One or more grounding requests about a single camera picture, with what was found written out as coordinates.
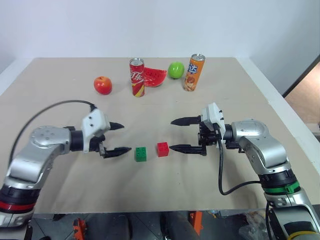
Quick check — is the orange and black stand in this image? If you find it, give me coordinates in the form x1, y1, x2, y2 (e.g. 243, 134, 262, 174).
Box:
71, 216, 89, 240

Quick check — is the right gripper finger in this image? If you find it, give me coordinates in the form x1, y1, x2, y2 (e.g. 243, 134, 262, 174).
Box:
168, 143, 208, 157
170, 115, 203, 127

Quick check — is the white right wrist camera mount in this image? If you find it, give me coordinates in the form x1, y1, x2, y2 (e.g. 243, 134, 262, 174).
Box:
200, 101, 227, 151

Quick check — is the orange soda can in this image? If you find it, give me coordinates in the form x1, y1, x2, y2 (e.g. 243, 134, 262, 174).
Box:
182, 53, 207, 93

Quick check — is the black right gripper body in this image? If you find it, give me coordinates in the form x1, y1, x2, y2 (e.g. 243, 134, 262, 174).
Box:
196, 121, 223, 148

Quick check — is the orange metal post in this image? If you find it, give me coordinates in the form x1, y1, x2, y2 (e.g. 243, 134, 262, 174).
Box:
188, 210, 204, 236

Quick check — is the red apple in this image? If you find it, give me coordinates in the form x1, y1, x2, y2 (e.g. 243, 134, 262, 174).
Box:
93, 75, 113, 96

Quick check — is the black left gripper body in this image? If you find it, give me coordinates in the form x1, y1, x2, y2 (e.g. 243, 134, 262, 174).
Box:
88, 134, 109, 158

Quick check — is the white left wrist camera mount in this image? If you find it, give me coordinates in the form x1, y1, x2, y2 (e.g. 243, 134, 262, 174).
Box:
81, 109, 112, 154

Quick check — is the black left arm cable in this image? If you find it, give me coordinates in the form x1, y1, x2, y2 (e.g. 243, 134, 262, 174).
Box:
8, 99, 98, 166

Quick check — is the watermelon slice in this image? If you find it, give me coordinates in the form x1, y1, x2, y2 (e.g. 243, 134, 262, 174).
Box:
143, 66, 168, 89

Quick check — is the red toy brick cube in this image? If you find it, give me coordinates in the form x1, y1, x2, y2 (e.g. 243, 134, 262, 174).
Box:
156, 141, 171, 158

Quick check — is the green toy brick cube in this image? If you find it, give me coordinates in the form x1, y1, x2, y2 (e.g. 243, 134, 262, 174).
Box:
134, 146, 149, 163

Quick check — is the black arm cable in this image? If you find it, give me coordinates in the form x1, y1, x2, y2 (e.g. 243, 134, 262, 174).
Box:
8, 99, 98, 166
216, 124, 262, 197

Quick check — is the clear plastic bag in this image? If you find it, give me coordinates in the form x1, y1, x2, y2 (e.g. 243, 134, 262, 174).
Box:
238, 211, 270, 240

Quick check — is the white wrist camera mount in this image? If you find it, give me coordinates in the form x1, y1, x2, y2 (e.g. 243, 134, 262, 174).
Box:
81, 109, 112, 154
200, 101, 227, 151

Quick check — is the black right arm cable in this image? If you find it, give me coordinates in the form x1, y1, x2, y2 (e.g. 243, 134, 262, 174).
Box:
216, 124, 262, 197

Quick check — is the red cola can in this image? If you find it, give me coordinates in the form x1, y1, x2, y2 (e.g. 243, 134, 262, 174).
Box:
128, 57, 146, 98

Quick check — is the green apple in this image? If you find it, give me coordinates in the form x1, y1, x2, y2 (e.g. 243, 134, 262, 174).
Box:
167, 61, 186, 81

